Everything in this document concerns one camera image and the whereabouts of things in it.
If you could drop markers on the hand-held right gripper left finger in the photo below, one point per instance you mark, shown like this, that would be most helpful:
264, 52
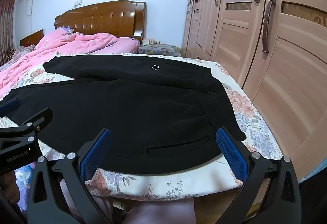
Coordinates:
94, 155

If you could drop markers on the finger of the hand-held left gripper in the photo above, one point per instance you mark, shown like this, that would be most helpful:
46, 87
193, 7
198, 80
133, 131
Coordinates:
40, 118
10, 107

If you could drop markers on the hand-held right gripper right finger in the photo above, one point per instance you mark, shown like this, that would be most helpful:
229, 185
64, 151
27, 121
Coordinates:
231, 152

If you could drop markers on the black pants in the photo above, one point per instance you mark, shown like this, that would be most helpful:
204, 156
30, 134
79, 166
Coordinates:
140, 101

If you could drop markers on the light printed cloth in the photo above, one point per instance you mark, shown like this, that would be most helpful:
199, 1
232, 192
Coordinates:
24, 178

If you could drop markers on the floral bed sheet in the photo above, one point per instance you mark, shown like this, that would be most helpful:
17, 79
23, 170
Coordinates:
255, 121

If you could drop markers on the low wooden cabinet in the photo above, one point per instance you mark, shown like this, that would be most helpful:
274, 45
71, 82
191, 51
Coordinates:
32, 38

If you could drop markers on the patterned curtain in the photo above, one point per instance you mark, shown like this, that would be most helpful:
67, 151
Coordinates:
6, 29

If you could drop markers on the pink quilt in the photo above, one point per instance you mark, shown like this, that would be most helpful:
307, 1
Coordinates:
76, 45

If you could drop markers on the light wooden wardrobe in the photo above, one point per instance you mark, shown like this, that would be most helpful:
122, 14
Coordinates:
281, 86

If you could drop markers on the purple pillow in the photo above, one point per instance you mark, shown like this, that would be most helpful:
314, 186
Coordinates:
65, 30

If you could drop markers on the wooden headboard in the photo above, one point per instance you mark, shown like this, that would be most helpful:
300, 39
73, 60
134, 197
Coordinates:
102, 17

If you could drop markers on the nightstand with floral cover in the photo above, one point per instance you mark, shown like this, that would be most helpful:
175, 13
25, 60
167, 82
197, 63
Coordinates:
161, 49

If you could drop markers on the white wall socket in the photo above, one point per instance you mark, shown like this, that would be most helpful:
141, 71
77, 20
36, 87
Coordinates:
78, 3

